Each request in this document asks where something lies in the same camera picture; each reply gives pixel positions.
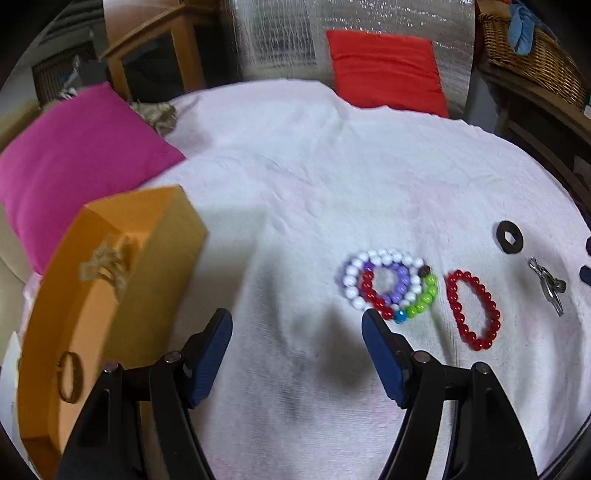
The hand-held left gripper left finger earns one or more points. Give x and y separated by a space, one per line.
213 353

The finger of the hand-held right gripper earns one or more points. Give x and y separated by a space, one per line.
588 244
585 275

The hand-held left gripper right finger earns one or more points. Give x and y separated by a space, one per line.
383 360

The orange jewelry box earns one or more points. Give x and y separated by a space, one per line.
152 258

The silver hair clip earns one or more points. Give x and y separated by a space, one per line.
545 281

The wooden shelf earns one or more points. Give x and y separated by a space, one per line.
531 115

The gold ornament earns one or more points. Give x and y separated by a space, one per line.
99 267

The gold bangle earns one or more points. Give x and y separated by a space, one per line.
60 378

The white fleece blanket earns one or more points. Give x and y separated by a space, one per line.
323 184

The light wicker basket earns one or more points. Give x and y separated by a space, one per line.
540 60

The beige sofa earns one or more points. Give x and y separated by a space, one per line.
11 258

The blue cloth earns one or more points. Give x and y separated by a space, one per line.
522 27

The pink cushion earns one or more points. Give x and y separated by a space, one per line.
78 152

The patterned crumpled cloth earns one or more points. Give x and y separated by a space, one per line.
157 117

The red cushion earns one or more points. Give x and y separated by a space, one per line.
383 69

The wooden side table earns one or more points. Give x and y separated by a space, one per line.
184 32

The dark wicker basket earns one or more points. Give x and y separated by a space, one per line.
51 74

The silver foil mat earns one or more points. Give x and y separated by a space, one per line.
286 37

